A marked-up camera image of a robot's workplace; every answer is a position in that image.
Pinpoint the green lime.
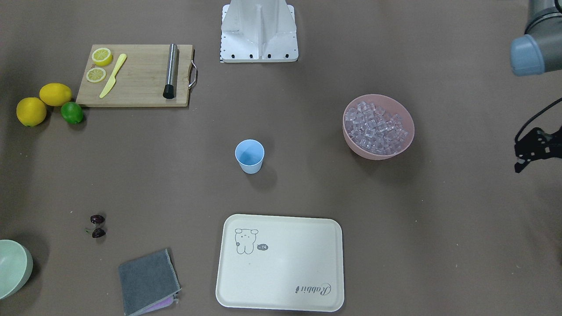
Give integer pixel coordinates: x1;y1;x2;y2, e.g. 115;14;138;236
61;101;84;124

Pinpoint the yellow plastic knife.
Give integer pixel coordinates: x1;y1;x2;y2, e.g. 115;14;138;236
99;54;128;98

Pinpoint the lemon slice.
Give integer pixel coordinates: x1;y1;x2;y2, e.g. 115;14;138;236
86;67;107;83

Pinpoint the grey folded cloth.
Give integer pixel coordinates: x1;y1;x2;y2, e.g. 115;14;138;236
118;248;181;316

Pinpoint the lemon half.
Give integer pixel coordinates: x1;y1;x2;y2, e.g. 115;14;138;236
91;47;113;67

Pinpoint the pile of clear ice cubes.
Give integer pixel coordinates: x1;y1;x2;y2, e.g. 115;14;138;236
343;101;410;156

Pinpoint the mint green bowl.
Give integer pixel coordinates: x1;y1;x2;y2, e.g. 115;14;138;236
0;240;33;299

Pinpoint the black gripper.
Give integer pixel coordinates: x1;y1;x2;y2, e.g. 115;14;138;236
514;127;562;173

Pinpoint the pink bowl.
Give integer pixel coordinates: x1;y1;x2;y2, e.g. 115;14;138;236
342;94;415;160

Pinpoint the light blue plastic cup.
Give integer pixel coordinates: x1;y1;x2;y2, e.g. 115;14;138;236
234;139;265;174

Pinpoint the wooden cutting board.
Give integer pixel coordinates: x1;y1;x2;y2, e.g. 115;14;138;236
76;44;197;108

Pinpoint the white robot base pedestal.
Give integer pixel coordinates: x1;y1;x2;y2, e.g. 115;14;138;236
220;0;299;63

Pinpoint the steel muddler black tip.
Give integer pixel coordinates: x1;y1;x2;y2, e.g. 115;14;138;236
162;43;179;100

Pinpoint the cream rabbit tray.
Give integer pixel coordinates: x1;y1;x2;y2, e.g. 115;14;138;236
215;214;345;312

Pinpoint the yellow lemon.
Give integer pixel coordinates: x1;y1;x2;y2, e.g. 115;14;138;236
40;83;72;107
16;97;47;127

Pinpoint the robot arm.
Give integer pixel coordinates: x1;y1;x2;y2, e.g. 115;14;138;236
510;0;562;173

